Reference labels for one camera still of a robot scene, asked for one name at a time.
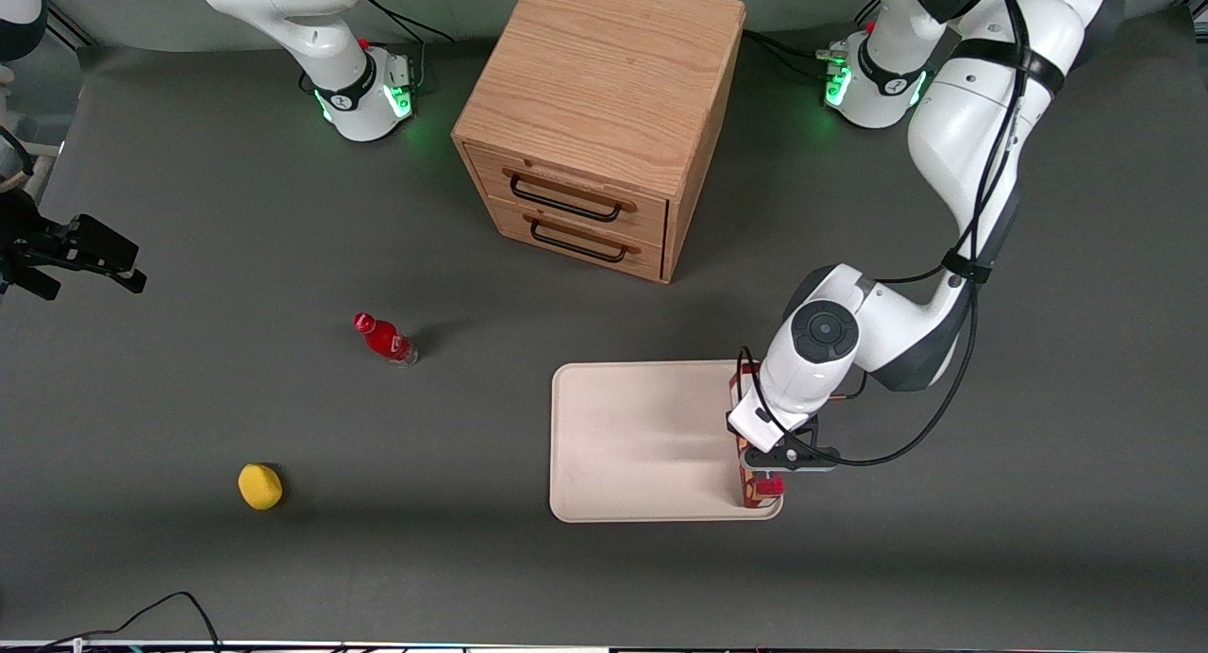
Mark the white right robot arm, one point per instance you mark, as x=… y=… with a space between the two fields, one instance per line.
x=283 y=11

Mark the beige rectangular tray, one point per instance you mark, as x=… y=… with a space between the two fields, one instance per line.
x=642 y=441

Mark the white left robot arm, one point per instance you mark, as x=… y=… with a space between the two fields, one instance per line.
x=972 y=143

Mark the wooden drawer cabinet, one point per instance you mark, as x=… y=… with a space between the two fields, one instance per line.
x=604 y=87

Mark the yellow lemon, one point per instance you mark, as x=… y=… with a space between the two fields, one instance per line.
x=260 y=487

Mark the red plastic drink bottle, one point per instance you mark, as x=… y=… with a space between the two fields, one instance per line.
x=385 y=339

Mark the red cookie box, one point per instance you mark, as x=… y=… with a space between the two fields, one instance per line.
x=766 y=491

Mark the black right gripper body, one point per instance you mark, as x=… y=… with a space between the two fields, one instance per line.
x=21 y=241

